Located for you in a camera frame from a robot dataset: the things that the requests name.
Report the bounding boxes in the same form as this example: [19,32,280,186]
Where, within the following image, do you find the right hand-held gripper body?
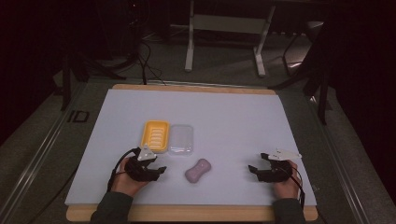
[263,148,303,184]

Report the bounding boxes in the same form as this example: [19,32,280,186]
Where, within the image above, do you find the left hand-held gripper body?
[124,146,158,183]

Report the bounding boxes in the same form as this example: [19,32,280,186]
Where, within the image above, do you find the person's right hand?
[273,160,303,200]

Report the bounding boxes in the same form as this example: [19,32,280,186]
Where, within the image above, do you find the person's left hand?
[110,156,150,198]

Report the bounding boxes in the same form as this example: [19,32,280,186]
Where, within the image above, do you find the yellow soap dish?
[140,119,171,154]

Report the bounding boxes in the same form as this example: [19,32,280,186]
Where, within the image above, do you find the clear plastic container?
[167,123,194,157]

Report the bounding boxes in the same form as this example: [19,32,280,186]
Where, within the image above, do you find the pink soap bar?
[184,158,213,184]

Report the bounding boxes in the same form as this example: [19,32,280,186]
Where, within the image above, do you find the white table mat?
[64,88,318,207]

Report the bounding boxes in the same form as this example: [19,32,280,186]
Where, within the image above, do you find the black tripod stand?
[268,46,332,126]

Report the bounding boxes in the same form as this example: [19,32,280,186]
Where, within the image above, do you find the dark chair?
[281,20,325,77]

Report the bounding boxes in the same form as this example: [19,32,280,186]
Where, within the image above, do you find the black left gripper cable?
[106,147,141,193]

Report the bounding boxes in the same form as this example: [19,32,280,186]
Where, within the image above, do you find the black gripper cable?
[106,147,141,193]
[289,165,306,210]

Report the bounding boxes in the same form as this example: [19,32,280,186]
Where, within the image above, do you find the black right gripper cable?
[289,165,306,210]

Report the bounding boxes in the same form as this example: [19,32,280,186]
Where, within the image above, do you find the metal floor rail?
[306,96,372,224]
[0,81,89,220]

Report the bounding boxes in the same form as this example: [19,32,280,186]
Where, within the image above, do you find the black floor cables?
[129,0,167,87]

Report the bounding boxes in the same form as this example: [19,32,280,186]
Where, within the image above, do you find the white metal desk frame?
[184,0,276,78]

